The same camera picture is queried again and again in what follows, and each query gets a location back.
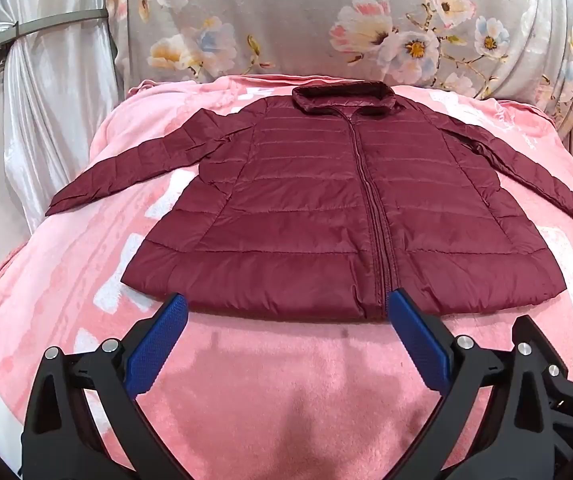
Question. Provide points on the grey floral bed sheet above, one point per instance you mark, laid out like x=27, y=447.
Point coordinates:
x=291, y=20

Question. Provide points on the white mattress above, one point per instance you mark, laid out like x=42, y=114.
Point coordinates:
x=1, y=420

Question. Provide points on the maroon quilted down jacket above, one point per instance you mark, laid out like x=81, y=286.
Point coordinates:
x=291, y=200

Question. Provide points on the white satin curtain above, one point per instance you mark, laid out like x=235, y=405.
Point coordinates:
x=56, y=110

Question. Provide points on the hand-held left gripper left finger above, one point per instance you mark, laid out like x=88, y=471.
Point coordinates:
x=161, y=342

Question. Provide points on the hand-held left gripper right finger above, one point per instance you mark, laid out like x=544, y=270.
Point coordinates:
x=419, y=340

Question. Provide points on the pink patterned blanket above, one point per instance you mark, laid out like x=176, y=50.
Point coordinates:
x=276, y=385

